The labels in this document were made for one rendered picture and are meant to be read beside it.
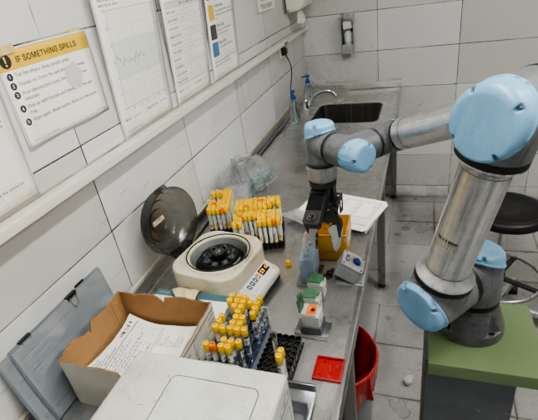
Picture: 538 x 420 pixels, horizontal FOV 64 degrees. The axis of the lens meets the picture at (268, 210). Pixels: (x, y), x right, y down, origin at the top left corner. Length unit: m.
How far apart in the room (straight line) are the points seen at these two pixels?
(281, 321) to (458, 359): 0.45
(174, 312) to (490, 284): 0.76
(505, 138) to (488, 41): 2.62
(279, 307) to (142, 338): 0.38
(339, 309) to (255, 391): 0.59
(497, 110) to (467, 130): 0.05
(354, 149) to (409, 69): 2.35
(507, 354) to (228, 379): 0.66
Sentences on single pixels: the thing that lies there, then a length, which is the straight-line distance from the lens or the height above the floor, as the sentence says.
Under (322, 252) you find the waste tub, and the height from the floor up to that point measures 0.91.
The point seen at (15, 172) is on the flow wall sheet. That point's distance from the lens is 1.07.
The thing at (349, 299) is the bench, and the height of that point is 0.88.
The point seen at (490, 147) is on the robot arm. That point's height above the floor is 1.46.
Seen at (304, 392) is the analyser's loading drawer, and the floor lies 0.92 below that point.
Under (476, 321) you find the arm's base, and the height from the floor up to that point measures 0.97.
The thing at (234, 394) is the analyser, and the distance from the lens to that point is 0.71.
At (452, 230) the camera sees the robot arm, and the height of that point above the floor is 1.28.
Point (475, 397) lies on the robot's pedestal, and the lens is 1.23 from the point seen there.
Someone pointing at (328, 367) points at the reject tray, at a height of 0.88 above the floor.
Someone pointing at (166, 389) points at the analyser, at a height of 1.17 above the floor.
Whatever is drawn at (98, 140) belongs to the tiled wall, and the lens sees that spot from 1.27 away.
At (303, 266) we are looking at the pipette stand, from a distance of 1.29.
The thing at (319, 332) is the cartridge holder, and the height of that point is 0.90.
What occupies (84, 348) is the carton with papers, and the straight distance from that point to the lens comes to 1.19.
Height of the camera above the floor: 1.72
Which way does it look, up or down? 29 degrees down
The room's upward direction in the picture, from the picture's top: 9 degrees counter-clockwise
